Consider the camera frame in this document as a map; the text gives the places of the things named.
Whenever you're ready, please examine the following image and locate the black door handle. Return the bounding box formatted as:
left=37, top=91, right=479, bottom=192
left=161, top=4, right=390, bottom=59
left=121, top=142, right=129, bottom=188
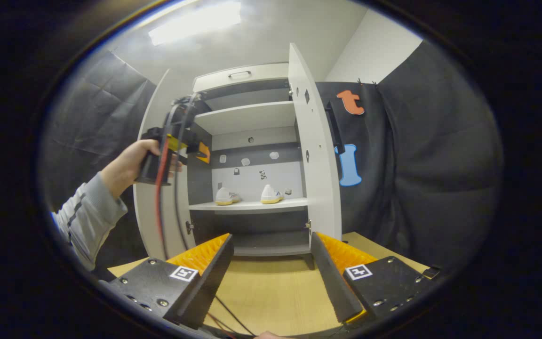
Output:
left=325, top=101, right=346, bottom=155

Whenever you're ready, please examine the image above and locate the ceiling light panel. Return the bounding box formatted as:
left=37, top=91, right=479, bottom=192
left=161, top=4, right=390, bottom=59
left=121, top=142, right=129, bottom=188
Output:
left=148, top=2, right=242, bottom=46

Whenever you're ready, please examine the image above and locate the red cable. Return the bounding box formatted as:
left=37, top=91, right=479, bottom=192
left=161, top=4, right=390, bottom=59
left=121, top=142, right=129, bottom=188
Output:
left=155, top=107, right=235, bottom=339

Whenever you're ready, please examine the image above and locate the white canvas shoe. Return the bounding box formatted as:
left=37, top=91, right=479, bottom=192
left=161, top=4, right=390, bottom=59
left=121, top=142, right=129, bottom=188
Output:
left=215, top=187, right=241, bottom=206
left=260, top=184, right=285, bottom=204

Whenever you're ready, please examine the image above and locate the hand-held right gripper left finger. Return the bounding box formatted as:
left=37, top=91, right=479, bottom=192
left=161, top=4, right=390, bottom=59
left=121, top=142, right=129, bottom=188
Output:
left=99, top=233, right=235, bottom=329

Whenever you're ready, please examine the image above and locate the white cabinet drawer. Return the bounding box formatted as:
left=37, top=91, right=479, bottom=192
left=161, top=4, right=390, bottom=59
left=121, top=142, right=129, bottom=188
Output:
left=192, top=63, right=290, bottom=93

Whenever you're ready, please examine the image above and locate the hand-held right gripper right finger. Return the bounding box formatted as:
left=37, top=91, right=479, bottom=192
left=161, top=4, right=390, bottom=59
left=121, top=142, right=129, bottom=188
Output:
left=310, top=232, right=434, bottom=325

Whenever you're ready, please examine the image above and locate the white shoe cabinet door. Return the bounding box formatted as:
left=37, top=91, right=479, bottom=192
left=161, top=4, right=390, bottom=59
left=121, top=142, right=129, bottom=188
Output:
left=288, top=43, right=343, bottom=248
left=133, top=68, right=196, bottom=260

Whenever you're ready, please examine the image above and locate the white shoe cabinet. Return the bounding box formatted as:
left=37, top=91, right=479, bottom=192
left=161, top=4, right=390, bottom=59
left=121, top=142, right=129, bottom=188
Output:
left=187, top=63, right=311, bottom=257

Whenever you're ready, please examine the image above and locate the black cable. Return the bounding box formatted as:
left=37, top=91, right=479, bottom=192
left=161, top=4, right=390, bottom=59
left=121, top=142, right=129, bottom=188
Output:
left=171, top=93, right=256, bottom=337

